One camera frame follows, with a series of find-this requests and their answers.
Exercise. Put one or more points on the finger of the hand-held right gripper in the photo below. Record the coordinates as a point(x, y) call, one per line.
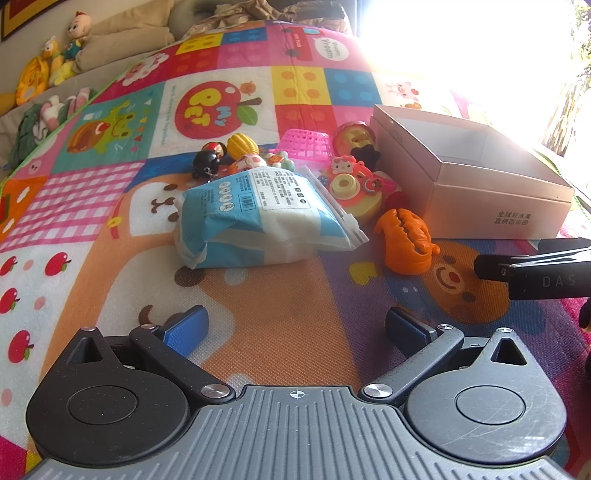
point(563, 244)
point(531, 281)

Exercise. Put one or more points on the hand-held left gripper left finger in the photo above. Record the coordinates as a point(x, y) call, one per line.
point(187, 330)

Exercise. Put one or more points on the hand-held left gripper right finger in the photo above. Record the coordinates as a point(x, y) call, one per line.
point(408, 330)

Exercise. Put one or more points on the orange pumpkin toy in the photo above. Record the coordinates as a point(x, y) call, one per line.
point(401, 244)

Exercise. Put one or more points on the beige cardboard box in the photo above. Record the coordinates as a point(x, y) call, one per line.
point(480, 207)

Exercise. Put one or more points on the blue white tissue pack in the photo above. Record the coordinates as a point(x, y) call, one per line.
point(258, 226)

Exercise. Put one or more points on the pink toy camera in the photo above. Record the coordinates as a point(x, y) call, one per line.
point(355, 194)

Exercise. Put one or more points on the pink white doll toy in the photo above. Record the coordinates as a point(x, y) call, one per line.
point(249, 162)

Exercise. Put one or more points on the small colourful toy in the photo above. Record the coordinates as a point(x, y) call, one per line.
point(279, 161)

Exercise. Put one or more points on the yellow ribbed toy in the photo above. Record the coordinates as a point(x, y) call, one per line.
point(242, 145)

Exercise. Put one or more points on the red round toy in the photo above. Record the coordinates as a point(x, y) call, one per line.
point(355, 136)

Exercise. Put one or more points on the pink plastic basket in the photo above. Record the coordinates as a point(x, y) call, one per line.
point(304, 143)

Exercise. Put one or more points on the colourful cartoon play mat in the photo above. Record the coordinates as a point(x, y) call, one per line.
point(277, 286)

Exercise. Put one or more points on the outdoor green plants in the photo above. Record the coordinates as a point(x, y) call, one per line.
point(570, 110)

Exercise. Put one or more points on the green pink plush toy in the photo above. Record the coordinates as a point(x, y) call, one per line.
point(25, 131)

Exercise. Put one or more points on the pink white plush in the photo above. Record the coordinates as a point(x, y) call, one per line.
point(53, 110)

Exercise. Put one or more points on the orange yellow plush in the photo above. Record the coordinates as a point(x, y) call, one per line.
point(32, 78)

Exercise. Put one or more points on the beige pillow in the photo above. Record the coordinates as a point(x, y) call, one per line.
point(124, 34)

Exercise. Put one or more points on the yellow duck plush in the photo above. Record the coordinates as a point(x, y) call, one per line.
point(51, 50)

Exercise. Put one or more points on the grey neck pillow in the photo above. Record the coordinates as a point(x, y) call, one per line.
point(194, 16)

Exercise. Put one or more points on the baby doll plush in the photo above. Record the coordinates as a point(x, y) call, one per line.
point(76, 32)

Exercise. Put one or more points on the brown patterned cloth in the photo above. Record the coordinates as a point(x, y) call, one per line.
point(263, 11)

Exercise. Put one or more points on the red gold picture frame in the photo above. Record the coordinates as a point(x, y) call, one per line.
point(23, 14)

